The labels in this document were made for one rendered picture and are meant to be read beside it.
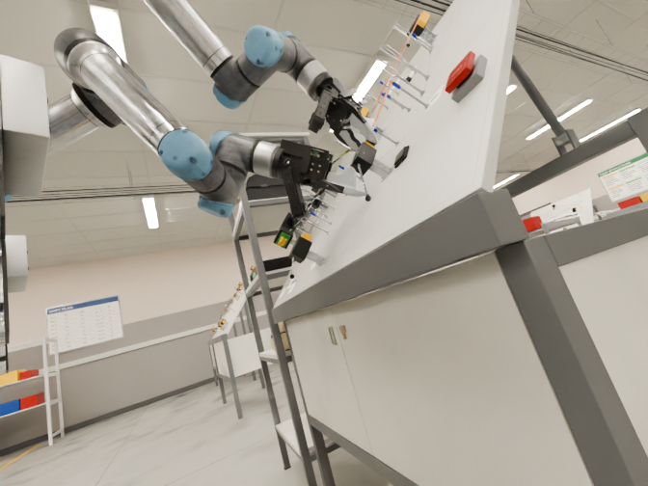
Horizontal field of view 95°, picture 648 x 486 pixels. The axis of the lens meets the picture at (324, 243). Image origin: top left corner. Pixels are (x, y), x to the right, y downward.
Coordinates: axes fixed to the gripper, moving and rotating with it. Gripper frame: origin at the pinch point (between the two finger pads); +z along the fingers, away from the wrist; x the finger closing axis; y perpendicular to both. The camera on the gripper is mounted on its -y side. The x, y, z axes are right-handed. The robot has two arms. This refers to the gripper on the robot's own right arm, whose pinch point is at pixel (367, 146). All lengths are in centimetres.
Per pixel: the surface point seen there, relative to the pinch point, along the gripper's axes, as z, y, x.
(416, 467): 58, -38, 15
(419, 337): 35.5, -28.8, -2.9
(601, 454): 48, -37, -24
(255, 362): 45, 9, 313
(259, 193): -40, 26, 94
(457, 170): 17.2, -20.7, -23.9
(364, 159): 3.0, -6.7, -2.2
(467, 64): 5.9, -3.9, -27.7
